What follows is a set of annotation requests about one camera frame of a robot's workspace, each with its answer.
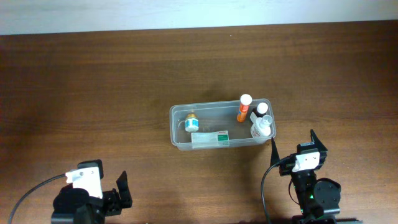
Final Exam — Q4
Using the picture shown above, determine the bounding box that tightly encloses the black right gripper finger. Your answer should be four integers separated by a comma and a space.
270, 138, 280, 167
310, 129, 328, 152

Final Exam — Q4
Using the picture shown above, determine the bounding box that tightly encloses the clear spray bottle white label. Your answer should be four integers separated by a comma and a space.
250, 113, 274, 138

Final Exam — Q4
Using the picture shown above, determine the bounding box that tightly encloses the white Panadol box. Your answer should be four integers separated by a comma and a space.
191, 131, 229, 149

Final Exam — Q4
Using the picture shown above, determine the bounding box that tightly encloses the orange Redoxon tube white cap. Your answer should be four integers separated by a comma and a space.
236, 94, 252, 123

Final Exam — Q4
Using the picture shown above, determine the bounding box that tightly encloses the small jar with gold lid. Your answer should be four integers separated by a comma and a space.
185, 114, 199, 133

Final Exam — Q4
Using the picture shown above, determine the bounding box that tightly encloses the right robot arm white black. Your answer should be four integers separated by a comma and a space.
261, 130, 341, 223

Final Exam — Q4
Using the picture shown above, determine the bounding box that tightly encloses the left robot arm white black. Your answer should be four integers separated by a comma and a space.
51, 167, 132, 224

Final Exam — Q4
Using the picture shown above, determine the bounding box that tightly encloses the clear plastic container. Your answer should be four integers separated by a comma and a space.
170, 100, 276, 151

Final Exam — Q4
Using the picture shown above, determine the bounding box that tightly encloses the dark bottle with white cap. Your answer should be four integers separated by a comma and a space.
252, 103, 269, 118

